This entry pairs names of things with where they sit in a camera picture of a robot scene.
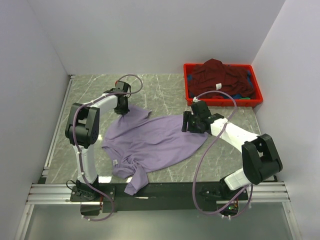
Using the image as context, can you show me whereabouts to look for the lavender t shirt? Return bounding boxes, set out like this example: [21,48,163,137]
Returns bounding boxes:
[101,105,208,196]

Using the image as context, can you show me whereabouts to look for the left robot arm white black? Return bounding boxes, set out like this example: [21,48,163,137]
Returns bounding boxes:
[65,92,130,201]

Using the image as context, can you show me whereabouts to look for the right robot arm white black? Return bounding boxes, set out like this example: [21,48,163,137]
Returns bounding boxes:
[182,111,283,200]

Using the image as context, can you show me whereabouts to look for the red plastic bin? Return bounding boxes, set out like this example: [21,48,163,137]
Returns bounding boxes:
[183,63,264,108]

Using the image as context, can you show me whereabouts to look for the dark red t shirt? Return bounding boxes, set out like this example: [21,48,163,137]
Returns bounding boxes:
[187,58,255,99]

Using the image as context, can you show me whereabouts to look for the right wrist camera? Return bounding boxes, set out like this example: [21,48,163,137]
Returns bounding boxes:
[190,100,212,119]

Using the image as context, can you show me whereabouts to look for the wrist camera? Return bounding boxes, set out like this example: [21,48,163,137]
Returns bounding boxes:
[115,80,131,93]
[190,100,212,119]

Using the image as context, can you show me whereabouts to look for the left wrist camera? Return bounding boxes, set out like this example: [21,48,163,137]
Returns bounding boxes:
[115,80,131,93]

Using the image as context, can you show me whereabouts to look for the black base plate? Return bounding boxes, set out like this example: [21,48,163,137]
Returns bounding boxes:
[70,181,240,213]

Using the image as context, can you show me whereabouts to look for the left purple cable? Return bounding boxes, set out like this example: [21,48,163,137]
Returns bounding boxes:
[68,73,144,222]

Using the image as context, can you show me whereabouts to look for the aluminium front rail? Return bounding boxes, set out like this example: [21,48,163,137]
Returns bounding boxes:
[26,182,291,205]

